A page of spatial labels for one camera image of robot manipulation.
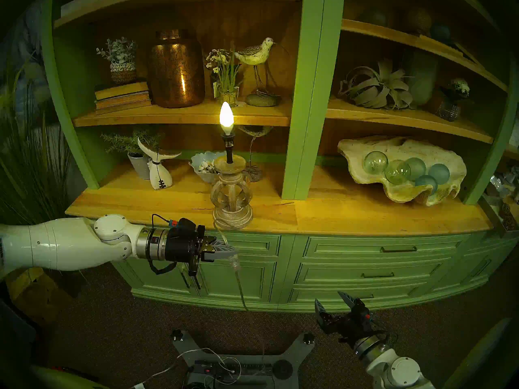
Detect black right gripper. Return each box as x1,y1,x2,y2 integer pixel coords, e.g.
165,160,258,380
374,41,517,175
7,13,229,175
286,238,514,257
315,292,377,344

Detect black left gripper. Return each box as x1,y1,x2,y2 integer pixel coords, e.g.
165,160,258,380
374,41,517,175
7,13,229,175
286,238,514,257
167,219,239,288

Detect clear lamp cable with switch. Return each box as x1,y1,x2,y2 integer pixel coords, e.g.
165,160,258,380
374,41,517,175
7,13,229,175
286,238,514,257
213,224,268,376

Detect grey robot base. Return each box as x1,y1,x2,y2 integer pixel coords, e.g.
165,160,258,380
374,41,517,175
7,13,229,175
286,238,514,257
170,329,316,389

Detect carved wooden table lamp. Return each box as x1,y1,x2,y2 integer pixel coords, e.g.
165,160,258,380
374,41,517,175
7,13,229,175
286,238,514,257
210,135,254,231

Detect shell-shaped bowl with seashells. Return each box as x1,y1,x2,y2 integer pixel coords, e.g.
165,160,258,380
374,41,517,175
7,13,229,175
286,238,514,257
189,151,225,184

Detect white whale tail figurine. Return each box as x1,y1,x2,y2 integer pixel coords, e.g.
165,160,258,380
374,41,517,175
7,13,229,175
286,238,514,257
137,137,182,190

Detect black power strip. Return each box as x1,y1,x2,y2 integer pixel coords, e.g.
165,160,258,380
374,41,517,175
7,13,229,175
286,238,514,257
191,360,273,378

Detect rosemary plant in white pot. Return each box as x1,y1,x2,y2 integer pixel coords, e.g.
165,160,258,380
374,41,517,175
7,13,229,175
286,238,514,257
101,129,162,180

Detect brown shorebird figurine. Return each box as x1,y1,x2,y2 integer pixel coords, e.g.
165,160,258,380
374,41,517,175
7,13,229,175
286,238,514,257
237,125,274,183

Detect candle-shaped light bulb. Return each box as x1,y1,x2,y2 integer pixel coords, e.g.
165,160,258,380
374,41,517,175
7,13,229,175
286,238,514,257
219,102,235,136

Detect pale green glass ball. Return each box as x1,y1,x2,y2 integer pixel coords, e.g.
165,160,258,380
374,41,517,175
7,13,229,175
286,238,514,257
384,160,411,185
363,151,389,175

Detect white flowers in glass vase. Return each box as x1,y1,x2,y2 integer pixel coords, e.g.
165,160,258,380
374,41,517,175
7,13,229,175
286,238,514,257
206,49,243,108

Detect teal glass ball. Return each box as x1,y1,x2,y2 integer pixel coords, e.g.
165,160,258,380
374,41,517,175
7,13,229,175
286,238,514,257
428,163,450,185
405,157,427,181
414,175,438,196

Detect old hardcover book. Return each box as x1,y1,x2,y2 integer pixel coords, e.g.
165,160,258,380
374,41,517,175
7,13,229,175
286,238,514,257
95,92,152,108
94,78,150,101
96,100,153,115

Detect large copper vase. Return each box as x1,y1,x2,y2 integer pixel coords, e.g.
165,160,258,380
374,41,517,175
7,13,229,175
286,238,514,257
147,29,205,109

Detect green wooden shelf cabinet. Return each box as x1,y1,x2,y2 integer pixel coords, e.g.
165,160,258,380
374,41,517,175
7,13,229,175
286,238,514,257
41,0,519,314

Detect side shelf with trinkets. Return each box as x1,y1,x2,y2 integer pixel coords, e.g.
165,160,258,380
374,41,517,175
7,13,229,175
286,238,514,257
478,165,519,239

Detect giant clam shell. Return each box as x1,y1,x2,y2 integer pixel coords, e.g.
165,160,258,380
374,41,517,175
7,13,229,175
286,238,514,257
337,135,468,207

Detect tall grass plant in basket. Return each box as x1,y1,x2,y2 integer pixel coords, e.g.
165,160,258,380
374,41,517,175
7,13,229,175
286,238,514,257
0,48,98,227

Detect white shorebird figurine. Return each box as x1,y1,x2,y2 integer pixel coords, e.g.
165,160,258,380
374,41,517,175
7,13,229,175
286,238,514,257
234,37,282,107

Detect small plant in woven pot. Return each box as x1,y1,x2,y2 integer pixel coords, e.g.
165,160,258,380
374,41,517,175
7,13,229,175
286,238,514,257
96,37,137,84

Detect grey-green air plant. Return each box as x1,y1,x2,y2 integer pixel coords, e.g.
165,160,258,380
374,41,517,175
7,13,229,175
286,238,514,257
337,58,415,111

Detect small plant in glass pot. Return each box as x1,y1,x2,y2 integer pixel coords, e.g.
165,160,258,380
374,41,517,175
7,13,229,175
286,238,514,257
436,78,473,122

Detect tall green ceramic vase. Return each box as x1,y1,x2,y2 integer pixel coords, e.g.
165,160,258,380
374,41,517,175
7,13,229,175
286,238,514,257
403,48,439,107

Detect dark green sphere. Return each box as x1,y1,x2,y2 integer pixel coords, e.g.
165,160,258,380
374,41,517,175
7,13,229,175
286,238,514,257
359,7,389,28

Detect flat dark book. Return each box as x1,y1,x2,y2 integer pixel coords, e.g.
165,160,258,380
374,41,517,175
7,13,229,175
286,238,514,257
452,42,485,68

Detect dark teal sphere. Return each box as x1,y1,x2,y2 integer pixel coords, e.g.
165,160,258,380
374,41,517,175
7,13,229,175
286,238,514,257
430,24,453,44

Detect brown woven sphere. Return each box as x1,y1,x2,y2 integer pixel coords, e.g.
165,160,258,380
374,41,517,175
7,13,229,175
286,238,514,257
401,6,433,34

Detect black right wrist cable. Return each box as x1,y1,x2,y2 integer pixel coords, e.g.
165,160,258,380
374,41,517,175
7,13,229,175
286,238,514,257
340,317,400,352

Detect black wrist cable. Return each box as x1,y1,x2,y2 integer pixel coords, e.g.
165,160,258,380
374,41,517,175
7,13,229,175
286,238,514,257
147,214,179,275
340,317,400,352

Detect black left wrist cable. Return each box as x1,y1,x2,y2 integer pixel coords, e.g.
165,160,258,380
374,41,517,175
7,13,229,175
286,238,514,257
147,214,179,275

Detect thin white cable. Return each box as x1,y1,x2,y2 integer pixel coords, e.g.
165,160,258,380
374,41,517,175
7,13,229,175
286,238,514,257
136,347,244,389

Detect blue wall painting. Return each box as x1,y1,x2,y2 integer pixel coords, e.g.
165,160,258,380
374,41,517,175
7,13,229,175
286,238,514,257
8,0,53,121

